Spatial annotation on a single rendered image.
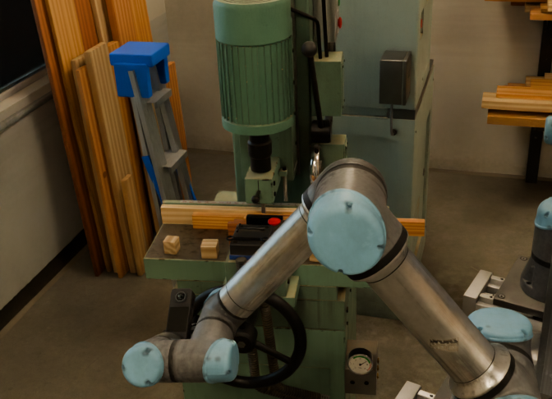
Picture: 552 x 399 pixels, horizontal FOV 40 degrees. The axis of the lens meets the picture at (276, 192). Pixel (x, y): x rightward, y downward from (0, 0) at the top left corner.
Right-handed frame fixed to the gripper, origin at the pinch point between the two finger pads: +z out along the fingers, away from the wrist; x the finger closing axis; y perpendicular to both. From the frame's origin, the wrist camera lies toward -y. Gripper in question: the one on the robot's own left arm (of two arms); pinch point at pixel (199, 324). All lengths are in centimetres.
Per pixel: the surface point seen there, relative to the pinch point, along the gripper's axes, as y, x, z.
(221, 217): -23.3, -2.9, 31.7
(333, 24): -73, 28, 37
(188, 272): -9.8, -9.0, 21.3
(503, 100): -73, 86, 209
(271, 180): -31.9, 12.5, 22.9
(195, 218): -23.2, -9.8, 31.7
